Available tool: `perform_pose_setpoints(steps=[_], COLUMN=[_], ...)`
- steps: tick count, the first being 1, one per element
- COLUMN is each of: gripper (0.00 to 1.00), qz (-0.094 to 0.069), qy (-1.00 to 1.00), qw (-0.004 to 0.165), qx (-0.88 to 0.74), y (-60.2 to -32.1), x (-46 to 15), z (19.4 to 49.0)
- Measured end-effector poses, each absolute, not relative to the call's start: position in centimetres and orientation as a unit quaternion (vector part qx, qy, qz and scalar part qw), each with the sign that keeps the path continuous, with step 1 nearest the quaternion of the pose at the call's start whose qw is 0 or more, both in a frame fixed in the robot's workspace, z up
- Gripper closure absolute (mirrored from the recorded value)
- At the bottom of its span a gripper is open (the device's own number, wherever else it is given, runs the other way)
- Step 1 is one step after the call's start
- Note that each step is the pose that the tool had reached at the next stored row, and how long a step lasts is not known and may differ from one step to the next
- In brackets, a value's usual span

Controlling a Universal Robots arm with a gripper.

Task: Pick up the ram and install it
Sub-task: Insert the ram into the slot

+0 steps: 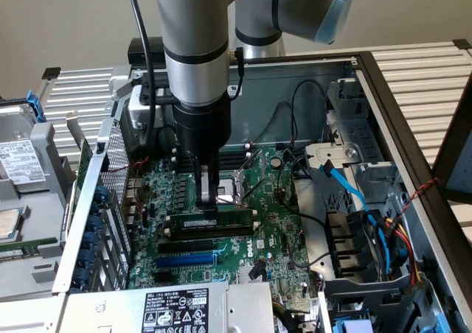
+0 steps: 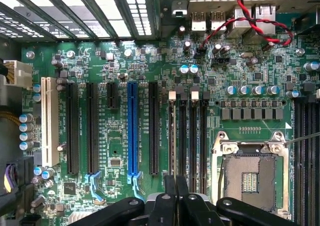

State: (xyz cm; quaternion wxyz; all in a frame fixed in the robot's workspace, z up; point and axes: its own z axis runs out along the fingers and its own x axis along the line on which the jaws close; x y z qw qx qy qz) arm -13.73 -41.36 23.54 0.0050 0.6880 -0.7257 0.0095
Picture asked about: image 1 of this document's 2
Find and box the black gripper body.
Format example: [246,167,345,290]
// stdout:
[172,94,232,167]

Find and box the yellow power wire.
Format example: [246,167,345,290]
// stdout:
[394,228,423,286]

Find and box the metal disk bay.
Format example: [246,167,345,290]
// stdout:
[326,77,410,216]

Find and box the green graphics card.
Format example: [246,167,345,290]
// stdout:
[65,111,96,201]

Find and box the RAM slot with white latches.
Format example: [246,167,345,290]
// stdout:
[164,209,259,224]
[170,153,253,166]
[164,220,260,238]
[170,144,252,157]

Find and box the silver power supply unit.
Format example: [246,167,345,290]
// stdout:
[62,281,276,333]

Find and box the blue plastic tab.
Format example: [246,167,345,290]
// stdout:
[434,309,450,333]

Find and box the blue plastic caddy handle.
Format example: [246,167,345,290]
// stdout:
[333,317,374,333]

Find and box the grey plastic drive cage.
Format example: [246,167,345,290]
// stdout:
[319,270,460,333]

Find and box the grey parts rack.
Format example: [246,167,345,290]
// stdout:
[0,121,80,301]

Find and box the hard disk with blue caddy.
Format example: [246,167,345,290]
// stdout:
[0,91,51,194]

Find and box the open metal PC case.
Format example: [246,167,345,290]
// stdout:
[51,51,472,333]

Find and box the blue SATA wire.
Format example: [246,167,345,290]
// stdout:
[319,158,392,275]

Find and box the long black expansion slot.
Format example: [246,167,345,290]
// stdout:
[157,239,215,256]

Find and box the silver drive bracket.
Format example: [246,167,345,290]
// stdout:
[304,143,361,181]

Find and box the thick black wire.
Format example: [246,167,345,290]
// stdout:
[276,154,331,227]

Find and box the green Dell motherboard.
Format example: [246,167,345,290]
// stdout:
[127,145,315,298]

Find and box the black gripper cable with plug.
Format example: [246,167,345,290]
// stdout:
[227,46,247,100]

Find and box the silver CPU chip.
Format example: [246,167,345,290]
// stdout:
[0,207,24,242]

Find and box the black yellow wire bundle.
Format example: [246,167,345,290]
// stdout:
[271,298,307,333]

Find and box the black box device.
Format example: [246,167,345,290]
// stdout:
[127,37,166,67]

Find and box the blue expansion slot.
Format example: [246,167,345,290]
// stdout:
[154,252,218,270]

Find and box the red power wire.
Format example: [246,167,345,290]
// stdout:
[385,218,420,275]

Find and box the thin black looped wire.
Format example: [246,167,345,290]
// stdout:
[251,99,298,146]
[291,79,329,144]

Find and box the CPU socket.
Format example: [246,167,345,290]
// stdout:
[217,172,249,211]

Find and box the black plastic fan shroud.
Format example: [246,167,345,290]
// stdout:
[323,208,388,281]

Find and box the green RAM stick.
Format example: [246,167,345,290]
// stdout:
[169,207,256,235]
[0,236,59,263]

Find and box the dark framed panel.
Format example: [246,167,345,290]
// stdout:
[430,84,472,205]

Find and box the small silver heat sink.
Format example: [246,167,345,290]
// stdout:
[237,265,269,284]

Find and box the red black twisted wire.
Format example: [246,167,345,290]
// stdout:
[405,177,441,203]

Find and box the thin metal locking lever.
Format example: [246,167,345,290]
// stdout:
[239,178,270,204]

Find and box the black camera cable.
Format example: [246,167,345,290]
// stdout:
[126,0,158,148]

